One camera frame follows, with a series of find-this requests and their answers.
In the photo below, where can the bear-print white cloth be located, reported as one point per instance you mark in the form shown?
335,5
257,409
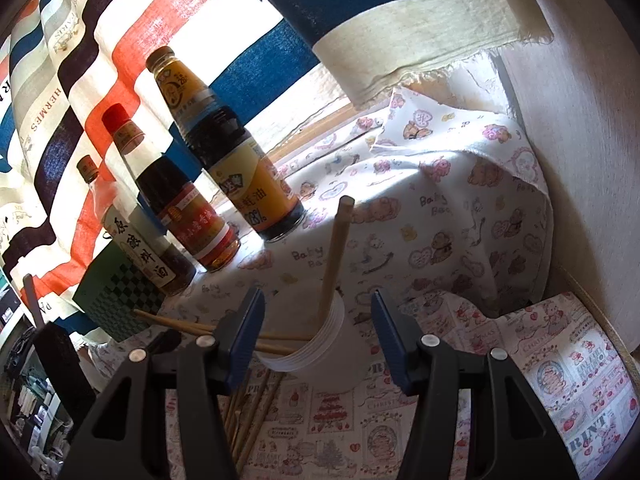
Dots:
425,210

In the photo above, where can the translucent plastic cup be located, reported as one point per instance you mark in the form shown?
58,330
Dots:
330,355

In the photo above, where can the dark oyster sauce bottle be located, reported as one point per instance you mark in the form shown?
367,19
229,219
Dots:
240,180

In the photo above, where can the pile of wooden chopsticks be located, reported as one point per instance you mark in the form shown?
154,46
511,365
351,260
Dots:
257,417

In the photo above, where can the long wooden chopstick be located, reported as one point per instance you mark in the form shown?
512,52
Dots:
337,245

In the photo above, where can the red-print tablecloth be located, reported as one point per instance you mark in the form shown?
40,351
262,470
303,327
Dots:
550,360

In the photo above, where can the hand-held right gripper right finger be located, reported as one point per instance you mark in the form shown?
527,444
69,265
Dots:
392,340

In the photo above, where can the dark object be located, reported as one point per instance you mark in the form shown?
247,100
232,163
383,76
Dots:
60,370

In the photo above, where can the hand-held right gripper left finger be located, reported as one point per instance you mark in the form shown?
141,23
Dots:
245,330

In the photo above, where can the red-capped sesame oil bottle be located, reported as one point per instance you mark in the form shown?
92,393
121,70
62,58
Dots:
185,210

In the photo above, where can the striped curtain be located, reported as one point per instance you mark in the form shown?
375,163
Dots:
350,10

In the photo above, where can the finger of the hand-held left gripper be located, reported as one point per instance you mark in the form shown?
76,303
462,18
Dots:
167,344

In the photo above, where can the green checkered box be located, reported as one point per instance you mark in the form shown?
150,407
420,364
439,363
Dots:
120,300

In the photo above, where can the clear cooking wine bottle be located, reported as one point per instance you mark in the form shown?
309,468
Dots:
145,260

